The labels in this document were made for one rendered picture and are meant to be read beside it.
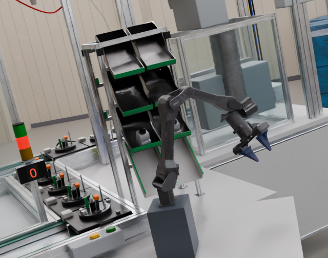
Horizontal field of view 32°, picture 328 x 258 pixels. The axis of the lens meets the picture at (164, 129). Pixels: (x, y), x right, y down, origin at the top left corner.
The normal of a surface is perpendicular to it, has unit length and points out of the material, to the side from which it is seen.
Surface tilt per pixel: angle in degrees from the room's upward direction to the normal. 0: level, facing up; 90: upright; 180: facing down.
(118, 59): 25
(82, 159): 90
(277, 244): 0
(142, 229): 90
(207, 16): 90
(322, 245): 0
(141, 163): 45
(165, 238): 90
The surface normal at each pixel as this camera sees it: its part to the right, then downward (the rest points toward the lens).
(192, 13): -0.87, 0.29
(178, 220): -0.15, 0.26
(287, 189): 0.44, 0.11
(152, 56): -0.07, -0.80
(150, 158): 0.05, -0.56
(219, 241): -0.21, -0.95
